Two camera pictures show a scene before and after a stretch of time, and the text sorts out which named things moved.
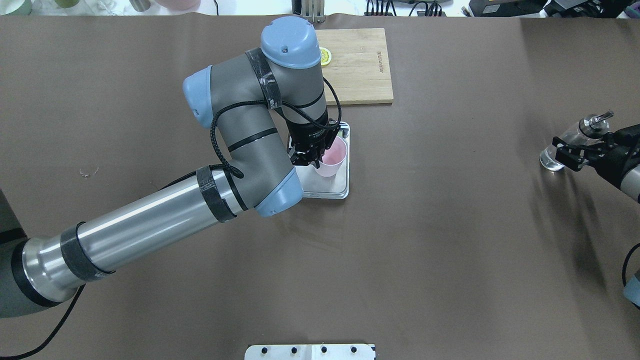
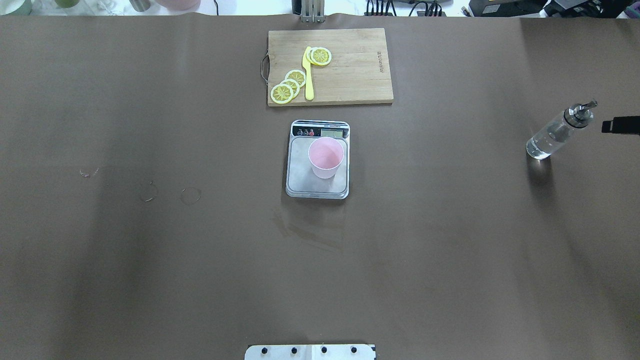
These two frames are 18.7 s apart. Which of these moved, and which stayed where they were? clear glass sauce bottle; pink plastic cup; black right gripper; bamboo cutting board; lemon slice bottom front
Moved: clear glass sauce bottle; black right gripper
Stayed: bamboo cutting board; lemon slice bottom front; pink plastic cup
